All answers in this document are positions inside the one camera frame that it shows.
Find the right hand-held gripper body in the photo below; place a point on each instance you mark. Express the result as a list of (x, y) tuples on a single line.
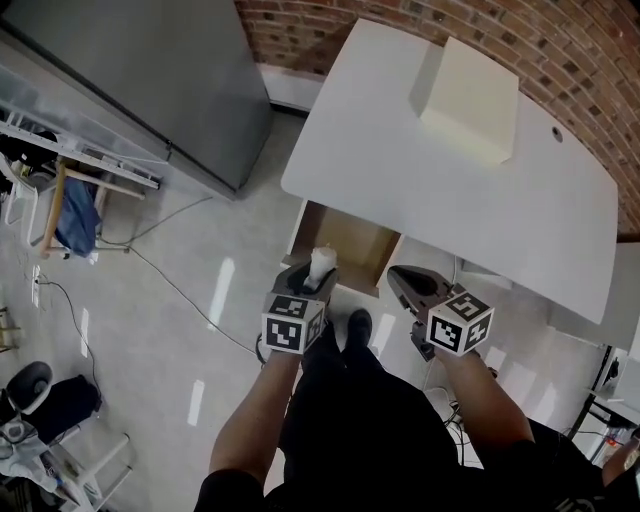
[(457, 325)]

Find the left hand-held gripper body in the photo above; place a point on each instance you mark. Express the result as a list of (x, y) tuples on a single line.
[(292, 325)]

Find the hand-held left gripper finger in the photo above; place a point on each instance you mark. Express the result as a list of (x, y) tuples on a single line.
[(285, 277), (327, 287)]

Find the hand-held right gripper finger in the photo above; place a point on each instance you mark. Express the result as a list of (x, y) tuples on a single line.
[(440, 280), (400, 287)]

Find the white drawer brown inside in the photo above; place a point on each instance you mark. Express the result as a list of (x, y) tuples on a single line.
[(350, 240)]

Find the person's right forearm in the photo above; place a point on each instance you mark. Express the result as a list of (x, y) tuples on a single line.
[(485, 415)]

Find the person's left forearm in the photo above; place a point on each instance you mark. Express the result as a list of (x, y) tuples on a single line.
[(250, 420)]

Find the person's right black shoe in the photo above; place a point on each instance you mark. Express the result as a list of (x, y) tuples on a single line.
[(359, 327)]

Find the white desk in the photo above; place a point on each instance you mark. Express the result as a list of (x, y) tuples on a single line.
[(400, 165)]

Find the person's black clothing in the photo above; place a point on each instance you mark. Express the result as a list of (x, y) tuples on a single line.
[(360, 440)]

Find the flat white box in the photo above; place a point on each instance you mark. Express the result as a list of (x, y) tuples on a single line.
[(470, 100)]

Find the black desk grommet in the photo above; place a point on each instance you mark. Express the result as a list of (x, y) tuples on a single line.
[(556, 132)]

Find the blue cloth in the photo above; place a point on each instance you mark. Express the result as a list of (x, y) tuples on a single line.
[(77, 220)]

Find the wooden chair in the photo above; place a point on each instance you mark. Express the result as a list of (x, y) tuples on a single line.
[(60, 200)]

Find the black garment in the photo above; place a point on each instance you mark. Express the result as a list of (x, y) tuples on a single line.
[(65, 405)]

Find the grey refrigerator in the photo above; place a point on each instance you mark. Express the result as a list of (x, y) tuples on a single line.
[(140, 75)]

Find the white power strip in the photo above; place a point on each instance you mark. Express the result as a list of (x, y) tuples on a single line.
[(36, 285)]

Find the white shelving rack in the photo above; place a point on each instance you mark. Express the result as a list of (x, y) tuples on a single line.
[(75, 140)]

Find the white side table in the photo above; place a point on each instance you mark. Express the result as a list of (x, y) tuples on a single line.
[(75, 475)]

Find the black round stool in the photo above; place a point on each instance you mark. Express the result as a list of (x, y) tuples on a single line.
[(30, 385)]

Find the white office chair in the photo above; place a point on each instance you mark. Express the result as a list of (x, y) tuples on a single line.
[(20, 200)]

